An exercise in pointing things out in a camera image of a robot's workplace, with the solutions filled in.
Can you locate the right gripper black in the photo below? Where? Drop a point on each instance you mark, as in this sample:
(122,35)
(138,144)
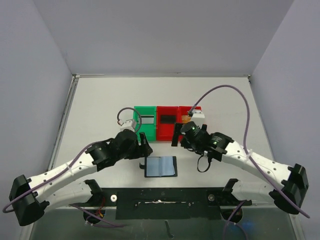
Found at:
(182,139)

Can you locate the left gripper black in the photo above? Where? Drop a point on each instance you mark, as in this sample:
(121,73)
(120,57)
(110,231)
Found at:
(142,150)

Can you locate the red plastic bin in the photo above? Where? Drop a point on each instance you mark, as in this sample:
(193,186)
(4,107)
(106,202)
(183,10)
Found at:
(165,132)
(184,110)

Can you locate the black leather card holder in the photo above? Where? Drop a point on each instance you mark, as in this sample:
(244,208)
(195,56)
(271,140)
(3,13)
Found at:
(159,166)

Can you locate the green plastic bin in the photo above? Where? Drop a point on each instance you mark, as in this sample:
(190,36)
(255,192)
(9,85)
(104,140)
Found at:
(148,129)

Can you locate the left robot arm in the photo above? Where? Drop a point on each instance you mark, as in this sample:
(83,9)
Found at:
(28,197)

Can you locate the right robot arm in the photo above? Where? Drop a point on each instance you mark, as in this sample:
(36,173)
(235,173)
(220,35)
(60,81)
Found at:
(284,185)

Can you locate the gold credit card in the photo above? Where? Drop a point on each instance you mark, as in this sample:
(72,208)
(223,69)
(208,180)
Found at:
(185,119)

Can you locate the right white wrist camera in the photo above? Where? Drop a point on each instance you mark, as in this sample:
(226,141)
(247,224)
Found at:
(197,116)

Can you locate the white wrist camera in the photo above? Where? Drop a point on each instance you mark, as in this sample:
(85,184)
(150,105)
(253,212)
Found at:
(130,124)
(197,116)

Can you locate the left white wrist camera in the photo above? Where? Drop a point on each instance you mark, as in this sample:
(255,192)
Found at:
(130,124)

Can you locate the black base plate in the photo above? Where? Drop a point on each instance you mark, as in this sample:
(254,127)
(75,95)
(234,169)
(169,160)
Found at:
(165,203)

